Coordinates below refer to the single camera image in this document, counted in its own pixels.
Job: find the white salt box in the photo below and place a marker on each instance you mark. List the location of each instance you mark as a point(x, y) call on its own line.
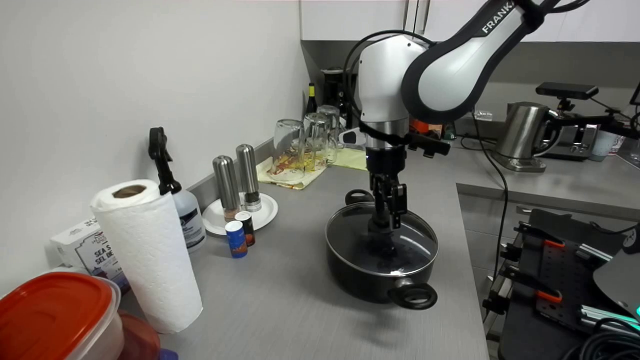
point(82, 247)

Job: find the black orange clamp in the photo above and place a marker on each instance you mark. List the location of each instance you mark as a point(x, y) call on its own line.
point(530, 287)
point(537, 242)

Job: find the small black orange shaker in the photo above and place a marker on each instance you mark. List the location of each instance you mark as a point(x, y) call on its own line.
point(248, 230)

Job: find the black pot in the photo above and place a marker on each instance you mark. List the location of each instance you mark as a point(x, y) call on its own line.
point(360, 280)

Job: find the dark wine bottle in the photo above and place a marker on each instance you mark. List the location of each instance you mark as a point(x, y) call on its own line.
point(311, 100)

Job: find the spray bottle with black trigger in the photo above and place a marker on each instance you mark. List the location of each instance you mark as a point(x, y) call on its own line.
point(192, 220)

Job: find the steel salt grinder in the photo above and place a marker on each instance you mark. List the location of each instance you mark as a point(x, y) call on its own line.
point(226, 185)

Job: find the yellow dish towel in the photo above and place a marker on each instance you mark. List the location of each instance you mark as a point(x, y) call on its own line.
point(350, 159)

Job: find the steel toaster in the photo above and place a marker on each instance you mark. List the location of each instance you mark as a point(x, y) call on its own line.
point(575, 142)

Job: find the plastic container with red lid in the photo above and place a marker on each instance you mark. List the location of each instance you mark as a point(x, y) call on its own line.
point(55, 315)

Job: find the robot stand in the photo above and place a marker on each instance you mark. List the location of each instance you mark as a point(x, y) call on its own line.
point(565, 260)

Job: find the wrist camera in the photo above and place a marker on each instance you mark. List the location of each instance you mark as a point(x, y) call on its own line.
point(430, 144)

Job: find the white plate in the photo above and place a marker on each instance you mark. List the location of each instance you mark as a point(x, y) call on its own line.
point(265, 212)

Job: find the camera on mount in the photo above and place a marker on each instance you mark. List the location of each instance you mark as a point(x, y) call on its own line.
point(567, 91)

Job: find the upturned wine glass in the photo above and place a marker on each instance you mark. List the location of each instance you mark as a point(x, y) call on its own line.
point(287, 145)

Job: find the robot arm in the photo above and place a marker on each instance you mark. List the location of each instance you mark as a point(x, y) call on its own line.
point(385, 75)

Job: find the steel electric kettle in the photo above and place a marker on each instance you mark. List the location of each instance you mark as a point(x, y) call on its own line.
point(520, 132)

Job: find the small blue shaker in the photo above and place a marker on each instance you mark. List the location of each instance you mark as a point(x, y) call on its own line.
point(236, 241)

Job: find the glass pot lid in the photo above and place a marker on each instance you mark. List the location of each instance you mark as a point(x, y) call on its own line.
point(410, 245)

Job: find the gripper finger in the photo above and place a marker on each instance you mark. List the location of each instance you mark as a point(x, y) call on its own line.
point(400, 200)
point(380, 200)

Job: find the upturned drinking glass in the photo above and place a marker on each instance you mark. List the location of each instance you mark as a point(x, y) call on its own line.
point(331, 120)

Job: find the white paper cup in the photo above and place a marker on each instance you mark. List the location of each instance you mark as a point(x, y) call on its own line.
point(602, 145)

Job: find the paper towel roll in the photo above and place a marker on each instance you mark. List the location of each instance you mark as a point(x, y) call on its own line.
point(150, 255)

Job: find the upturned glass mug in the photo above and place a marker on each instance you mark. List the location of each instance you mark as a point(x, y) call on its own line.
point(317, 140)

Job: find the steel pepper grinder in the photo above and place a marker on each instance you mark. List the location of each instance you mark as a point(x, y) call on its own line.
point(248, 175)

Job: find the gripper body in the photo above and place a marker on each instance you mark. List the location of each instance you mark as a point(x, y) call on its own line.
point(386, 160)

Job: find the black coffee maker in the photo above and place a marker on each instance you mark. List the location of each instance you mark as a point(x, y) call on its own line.
point(332, 87)

